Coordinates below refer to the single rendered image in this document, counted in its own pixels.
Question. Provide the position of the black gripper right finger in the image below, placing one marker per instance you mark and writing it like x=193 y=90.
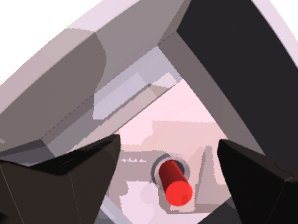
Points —
x=264 y=191

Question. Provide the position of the red peg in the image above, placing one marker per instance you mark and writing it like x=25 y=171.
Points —
x=177 y=190

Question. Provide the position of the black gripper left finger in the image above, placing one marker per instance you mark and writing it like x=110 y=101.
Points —
x=66 y=190

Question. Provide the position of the grey open box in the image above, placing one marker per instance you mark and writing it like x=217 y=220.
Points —
x=238 y=56

